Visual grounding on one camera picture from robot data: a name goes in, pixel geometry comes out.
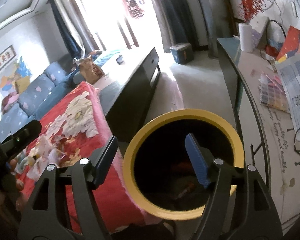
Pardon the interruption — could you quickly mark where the yellow rimmed black trash bin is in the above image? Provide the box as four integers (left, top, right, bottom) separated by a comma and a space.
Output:
123, 109, 244, 220

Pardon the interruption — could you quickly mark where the person's left hand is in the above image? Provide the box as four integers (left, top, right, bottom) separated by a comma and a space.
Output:
8, 159, 27, 212

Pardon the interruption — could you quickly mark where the pink clothes pile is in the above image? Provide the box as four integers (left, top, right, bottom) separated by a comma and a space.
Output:
1, 91, 19, 114

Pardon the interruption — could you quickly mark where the pink red snack wrapper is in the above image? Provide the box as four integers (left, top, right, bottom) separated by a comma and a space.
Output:
58, 153, 71, 167

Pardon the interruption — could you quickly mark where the blue heart pattern sofa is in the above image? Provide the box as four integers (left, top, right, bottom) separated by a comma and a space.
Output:
0, 49, 121, 143

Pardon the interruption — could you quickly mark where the glass top tv console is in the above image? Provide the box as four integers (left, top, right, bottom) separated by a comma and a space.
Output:
217, 37, 300, 233

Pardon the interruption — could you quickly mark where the china map poster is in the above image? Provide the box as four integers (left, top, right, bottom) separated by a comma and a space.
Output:
0, 56, 32, 98

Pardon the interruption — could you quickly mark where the yellow cushion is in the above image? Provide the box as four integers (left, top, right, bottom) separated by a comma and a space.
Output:
15, 76, 30, 94

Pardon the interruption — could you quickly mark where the red floral blanket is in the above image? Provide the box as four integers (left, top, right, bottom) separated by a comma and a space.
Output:
14, 81, 151, 234

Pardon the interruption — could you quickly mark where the framed calligraphy picture right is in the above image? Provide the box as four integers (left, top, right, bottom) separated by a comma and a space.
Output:
0, 45, 16, 71

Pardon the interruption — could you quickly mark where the brown paper bag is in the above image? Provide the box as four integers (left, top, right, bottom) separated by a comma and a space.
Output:
79, 55, 105, 85

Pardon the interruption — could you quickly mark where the dark blue left curtain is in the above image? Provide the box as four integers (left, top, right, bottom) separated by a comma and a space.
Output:
49, 0, 82, 60

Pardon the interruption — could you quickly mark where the colourful sample card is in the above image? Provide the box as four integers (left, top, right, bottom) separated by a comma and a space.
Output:
258, 73, 290, 113

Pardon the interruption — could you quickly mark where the dark coffee table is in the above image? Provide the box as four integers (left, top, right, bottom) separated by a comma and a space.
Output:
95, 47, 160, 142

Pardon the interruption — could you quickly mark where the small dark toy on table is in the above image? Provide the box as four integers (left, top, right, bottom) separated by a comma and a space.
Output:
116, 55, 125, 64

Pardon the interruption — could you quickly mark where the white blue printed box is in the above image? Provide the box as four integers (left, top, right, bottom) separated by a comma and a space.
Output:
276, 54, 300, 141

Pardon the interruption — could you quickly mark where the red picture book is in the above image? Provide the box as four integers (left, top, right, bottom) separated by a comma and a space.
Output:
276, 26, 300, 63

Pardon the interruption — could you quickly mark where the blue storage box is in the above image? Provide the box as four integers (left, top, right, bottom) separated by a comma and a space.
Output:
170, 43, 194, 64

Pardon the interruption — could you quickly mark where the white paper towel roll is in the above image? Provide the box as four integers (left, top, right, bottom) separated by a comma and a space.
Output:
238, 23, 254, 53

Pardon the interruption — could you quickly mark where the red berry decoration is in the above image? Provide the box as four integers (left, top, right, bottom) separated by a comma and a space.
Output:
239, 0, 266, 23

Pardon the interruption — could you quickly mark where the grey standing air conditioner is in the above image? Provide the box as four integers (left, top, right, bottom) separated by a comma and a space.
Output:
199, 0, 234, 59

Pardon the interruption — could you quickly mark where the dark right curtain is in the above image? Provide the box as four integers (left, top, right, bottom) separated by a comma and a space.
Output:
159, 0, 199, 49

